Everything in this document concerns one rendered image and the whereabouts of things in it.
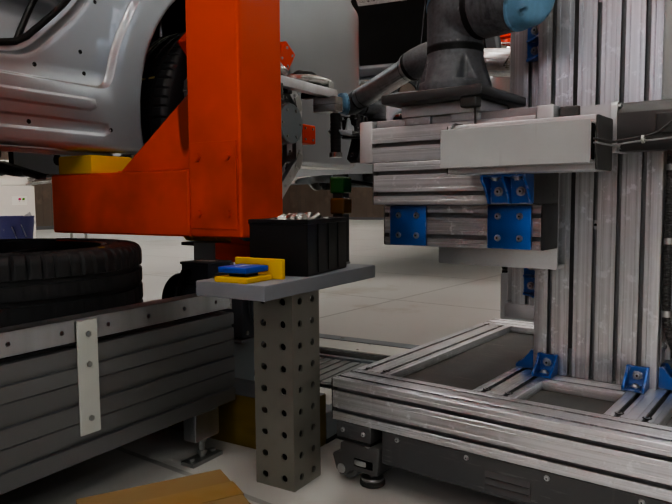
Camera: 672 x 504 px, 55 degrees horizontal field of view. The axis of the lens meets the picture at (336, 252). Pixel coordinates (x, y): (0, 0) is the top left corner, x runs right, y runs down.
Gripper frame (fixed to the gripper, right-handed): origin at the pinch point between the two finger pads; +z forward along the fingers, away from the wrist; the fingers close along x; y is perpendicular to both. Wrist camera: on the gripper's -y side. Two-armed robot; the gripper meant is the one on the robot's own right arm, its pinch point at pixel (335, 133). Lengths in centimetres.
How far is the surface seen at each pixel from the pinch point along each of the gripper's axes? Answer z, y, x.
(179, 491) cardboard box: 123, -65, 47
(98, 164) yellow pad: 73, -12, -31
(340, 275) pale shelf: 70, -39, 43
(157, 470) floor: 90, -83, 6
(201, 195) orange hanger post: 77, -21, 10
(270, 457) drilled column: 83, -77, 33
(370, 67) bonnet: -321, 93, -158
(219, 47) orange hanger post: 76, 12, 16
